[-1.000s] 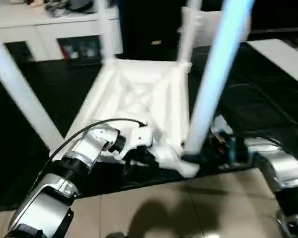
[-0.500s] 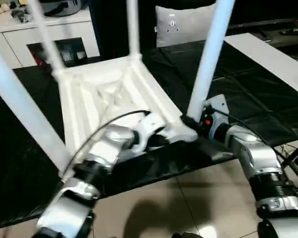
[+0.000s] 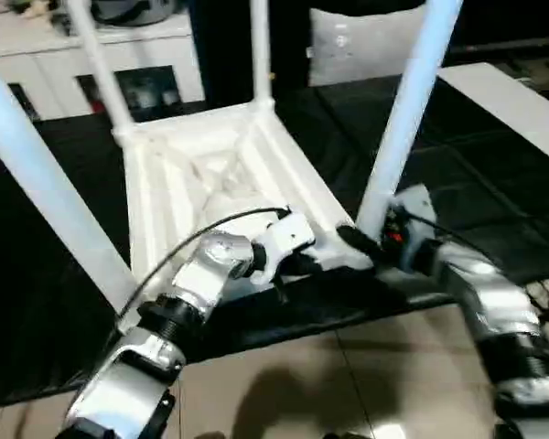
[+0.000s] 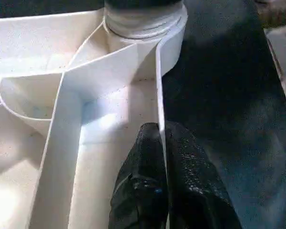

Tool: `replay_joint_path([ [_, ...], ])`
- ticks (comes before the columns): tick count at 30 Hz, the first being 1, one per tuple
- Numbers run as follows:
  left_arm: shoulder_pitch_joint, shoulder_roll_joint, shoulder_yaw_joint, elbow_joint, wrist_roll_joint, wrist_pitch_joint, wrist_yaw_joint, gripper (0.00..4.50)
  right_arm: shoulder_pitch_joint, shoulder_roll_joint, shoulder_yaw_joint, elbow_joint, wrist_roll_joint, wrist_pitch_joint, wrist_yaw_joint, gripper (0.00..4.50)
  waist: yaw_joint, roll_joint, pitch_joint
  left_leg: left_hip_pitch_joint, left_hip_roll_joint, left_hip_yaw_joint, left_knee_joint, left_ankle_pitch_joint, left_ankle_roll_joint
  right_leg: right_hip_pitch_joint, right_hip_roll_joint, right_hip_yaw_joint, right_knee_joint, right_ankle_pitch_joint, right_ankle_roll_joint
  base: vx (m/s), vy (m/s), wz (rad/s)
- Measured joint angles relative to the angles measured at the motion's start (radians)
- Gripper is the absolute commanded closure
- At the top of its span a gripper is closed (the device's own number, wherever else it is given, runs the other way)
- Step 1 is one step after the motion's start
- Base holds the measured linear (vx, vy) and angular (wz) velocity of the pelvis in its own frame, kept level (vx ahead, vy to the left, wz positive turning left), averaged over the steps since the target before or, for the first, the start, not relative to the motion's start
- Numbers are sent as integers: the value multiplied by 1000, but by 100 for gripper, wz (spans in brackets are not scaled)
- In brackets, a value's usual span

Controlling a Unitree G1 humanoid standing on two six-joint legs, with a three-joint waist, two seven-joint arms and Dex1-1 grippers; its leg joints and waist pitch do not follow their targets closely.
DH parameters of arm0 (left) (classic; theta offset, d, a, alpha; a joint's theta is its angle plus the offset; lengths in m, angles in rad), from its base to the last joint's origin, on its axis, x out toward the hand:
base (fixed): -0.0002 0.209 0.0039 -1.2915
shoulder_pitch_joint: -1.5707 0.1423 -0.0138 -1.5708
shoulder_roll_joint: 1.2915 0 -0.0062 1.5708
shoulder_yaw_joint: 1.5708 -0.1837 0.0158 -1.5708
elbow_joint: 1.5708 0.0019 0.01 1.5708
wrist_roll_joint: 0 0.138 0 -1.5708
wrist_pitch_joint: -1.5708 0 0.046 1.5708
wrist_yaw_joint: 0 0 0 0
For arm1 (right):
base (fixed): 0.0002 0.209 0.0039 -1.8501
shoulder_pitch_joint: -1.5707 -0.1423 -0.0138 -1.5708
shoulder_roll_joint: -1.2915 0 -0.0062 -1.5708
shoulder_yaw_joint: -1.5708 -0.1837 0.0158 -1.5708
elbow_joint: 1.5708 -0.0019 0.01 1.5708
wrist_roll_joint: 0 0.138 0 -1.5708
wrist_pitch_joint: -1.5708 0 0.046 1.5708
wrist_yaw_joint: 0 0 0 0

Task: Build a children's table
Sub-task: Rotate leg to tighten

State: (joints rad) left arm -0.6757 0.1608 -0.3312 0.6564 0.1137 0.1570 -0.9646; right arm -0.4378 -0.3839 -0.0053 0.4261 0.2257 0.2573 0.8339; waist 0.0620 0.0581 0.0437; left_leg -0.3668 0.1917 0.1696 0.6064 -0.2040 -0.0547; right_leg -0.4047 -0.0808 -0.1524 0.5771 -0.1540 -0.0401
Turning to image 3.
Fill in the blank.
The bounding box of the white plastic table leg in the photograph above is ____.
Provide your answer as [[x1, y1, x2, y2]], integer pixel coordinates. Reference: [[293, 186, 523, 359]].
[[249, 0, 275, 109], [356, 0, 466, 239], [0, 52, 136, 316], [66, 0, 136, 138]]

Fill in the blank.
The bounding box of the white plastic table top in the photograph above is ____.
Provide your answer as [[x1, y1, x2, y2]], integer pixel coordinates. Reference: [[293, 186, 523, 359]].
[[112, 101, 376, 333]]

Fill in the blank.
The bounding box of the black table mat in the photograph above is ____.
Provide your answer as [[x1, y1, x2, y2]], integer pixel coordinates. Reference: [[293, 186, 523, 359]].
[[0, 72, 549, 408]]

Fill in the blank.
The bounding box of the white flat board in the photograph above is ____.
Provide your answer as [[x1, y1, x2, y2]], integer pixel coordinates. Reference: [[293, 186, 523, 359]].
[[436, 61, 549, 166]]

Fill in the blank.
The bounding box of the white pillow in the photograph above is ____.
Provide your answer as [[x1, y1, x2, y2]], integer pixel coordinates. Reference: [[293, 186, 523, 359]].
[[307, 6, 445, 88]]

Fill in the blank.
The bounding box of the dark low tv bench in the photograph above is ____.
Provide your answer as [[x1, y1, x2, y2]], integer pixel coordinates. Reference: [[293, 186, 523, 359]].
[[447, 38, 549, 95]]

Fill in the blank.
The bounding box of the black cabinet with gold label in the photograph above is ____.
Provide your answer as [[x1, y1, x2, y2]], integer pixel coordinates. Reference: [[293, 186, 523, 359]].
[[189, 0, 315, 109]]

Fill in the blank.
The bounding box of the white glass-door cabinet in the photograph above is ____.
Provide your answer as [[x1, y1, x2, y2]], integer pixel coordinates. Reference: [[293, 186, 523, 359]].
[[0, 8, 207, 123]]

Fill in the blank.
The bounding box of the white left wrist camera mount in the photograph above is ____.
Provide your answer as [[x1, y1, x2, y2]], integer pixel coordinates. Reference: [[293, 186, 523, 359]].
[[249, 212, 317, 287]]

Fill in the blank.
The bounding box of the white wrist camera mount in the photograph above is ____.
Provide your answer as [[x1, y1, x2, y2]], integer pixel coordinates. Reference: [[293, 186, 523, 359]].
[[249, 212, 317, 287], [388, 182, 440, 275]]

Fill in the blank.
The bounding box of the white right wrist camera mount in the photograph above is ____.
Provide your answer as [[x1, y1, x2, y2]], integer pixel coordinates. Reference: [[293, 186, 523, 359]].
[[388, 182, 440, 275]]

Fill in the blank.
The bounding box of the grey bag with black strap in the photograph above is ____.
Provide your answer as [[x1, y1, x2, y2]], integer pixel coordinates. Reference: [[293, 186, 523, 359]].
[[91, 0, 170, 27]]

